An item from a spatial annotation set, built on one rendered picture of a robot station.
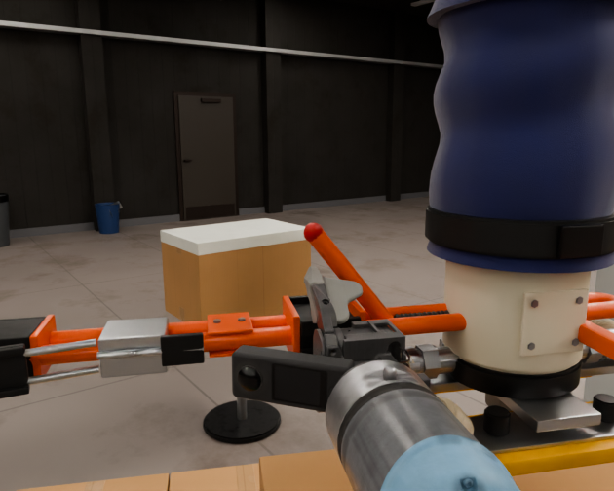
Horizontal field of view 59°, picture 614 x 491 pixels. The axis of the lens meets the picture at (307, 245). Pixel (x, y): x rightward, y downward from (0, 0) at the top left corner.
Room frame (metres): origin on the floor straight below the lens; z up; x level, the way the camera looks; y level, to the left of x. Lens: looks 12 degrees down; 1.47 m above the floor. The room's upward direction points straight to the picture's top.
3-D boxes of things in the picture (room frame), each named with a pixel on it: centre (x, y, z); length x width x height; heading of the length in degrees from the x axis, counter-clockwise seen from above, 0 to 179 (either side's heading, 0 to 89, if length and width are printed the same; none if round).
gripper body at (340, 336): (0.48, -0.05, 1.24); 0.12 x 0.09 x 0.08; 11
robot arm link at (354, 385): (0.40, -0.06, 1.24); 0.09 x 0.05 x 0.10; 101
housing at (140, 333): (0.58, 0.19, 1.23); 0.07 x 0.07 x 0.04; 11
